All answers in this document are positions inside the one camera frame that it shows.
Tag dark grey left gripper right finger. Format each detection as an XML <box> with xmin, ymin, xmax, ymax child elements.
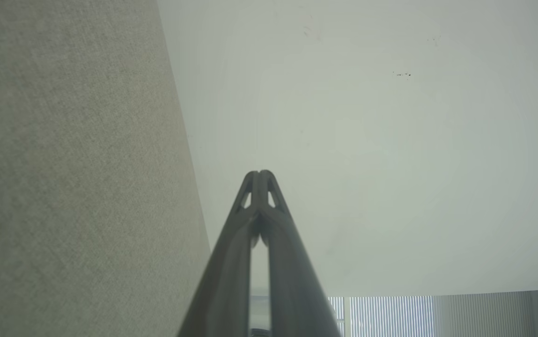
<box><xmin>260</xmin><ymin>170</ymin><xmax>343</xmax><ymax>337</ymax></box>

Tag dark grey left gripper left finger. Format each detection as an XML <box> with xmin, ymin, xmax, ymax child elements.
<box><xmin>177</xmin><ymin>170</ymin><xmax>261</xmax><ymax>337</ymax></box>

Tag white vertical window blinds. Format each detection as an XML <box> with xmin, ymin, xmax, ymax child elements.
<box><xmin>329</xmin><ymin>289</ymin><xmax>538</xmax><ymax>337</ymax></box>

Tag grey fabric sofa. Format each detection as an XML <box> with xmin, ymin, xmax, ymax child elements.
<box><xmin>0</xmin><ymin>0</ymin><xmax>211</xmax><ymax>337</ymax></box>

